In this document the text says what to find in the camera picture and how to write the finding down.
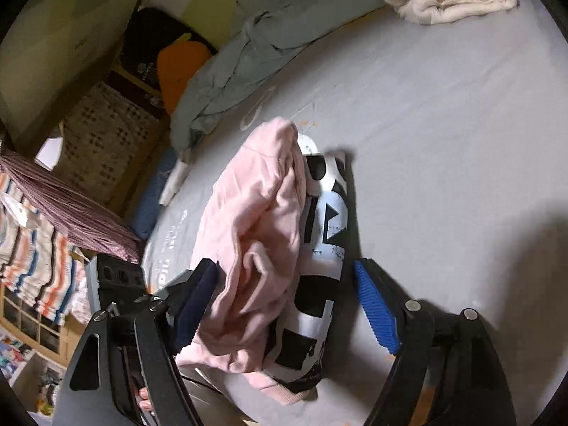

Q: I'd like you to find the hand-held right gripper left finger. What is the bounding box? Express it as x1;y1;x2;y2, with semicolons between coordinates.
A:
52;257;221;426

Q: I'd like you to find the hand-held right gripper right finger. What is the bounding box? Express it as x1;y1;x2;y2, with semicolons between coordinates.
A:
354;257;518;426

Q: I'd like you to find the pink t-shirt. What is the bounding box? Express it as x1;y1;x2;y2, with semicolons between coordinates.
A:
175;118;356;404

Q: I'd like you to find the person's left hand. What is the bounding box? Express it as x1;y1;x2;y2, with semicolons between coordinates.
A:
137;386;156;413

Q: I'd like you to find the orange and blue striped cloth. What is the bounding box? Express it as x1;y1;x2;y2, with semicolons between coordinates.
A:
0;173;86;326

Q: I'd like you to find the blue pillow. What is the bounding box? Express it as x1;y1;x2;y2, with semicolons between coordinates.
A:
131;146;178;240

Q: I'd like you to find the maroon striped cloth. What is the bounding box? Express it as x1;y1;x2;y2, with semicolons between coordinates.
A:
0;148;143;263

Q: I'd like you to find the wooden grid shelf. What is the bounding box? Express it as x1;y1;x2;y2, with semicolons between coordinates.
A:
0;284;69;365

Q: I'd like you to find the white folded cloth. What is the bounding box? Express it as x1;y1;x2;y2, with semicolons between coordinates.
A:
159;160;191;206

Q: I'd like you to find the woven laundry basket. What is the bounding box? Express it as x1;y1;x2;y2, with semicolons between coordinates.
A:
62;82;166;205

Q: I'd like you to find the grey printed bed sheet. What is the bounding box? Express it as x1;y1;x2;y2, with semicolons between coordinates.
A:
142;0;568;426

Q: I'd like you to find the orange cushion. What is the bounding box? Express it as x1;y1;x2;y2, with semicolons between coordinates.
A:
157;42;211;116

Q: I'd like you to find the grey-green blanket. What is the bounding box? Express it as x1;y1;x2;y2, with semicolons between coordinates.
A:
171;0;387;152

